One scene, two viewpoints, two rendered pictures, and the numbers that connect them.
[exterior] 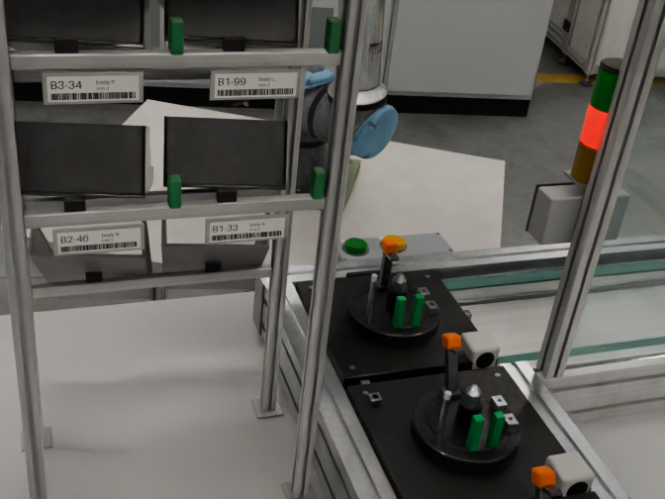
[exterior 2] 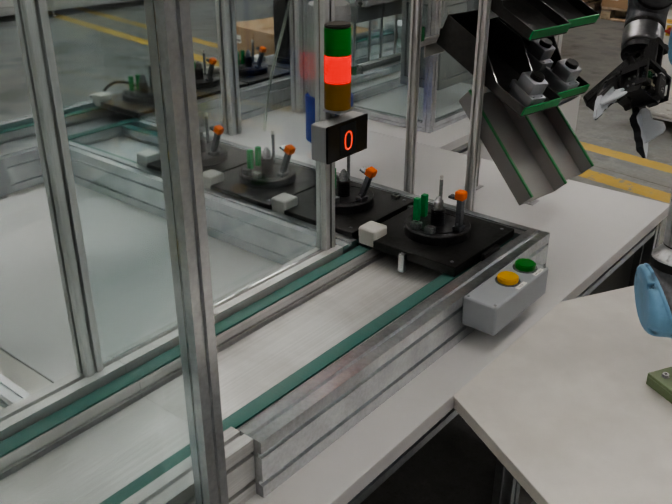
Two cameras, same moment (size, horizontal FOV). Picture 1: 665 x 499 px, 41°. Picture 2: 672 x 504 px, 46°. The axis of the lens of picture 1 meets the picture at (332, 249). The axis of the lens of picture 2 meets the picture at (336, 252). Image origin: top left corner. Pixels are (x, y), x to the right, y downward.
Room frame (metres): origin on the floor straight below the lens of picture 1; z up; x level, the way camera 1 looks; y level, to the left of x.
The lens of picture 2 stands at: (2.35, -1.04, 1.67)
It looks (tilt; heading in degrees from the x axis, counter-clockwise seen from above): 26 degrees down; 151
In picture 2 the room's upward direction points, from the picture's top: straight up
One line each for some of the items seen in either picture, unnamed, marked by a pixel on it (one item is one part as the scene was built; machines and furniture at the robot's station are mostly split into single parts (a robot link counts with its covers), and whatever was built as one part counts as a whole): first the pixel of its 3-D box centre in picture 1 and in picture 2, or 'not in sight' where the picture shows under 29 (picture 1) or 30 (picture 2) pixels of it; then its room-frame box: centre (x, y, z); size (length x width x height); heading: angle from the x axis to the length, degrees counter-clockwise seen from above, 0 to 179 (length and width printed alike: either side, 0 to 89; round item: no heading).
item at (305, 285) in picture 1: (392, 323); (436, 235); (1.12, -0.10, 0.96); 0.24 x 0.24 x 0.02; 21
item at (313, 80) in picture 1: (306, 101); not in sight; (1.73, 0.09, 1.05); 0.13 x 0.12 x 0.14; 55
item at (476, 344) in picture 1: (478, 350); (372, 234); (1.06, -0.23, 0.97); 0.05 x 0.05 x 0.04; 21
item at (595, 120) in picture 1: (604, 125); (337, 68); (1.08, -0.32, 1.33); 0.05 x 0.05 x 0.05
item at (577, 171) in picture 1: (594, 160); (337, 94); (1.08, -0.32, 1.28); 0.05 x 0.05 x 0.05
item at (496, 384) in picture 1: (469, 409); (343, 185); (0.88, -0.20, 1.01); 0.24 x 0.24 x 0.13; 21
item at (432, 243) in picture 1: (390, 259); (506, 294); (1.35, -0.10, 0.93); 0.21 x 0.07 x 0.06; 111
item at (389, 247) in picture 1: (388, 264); (456, 207); (1.16, -0.09, 1.04); 0.04 x 0.02 x 0.08; 21
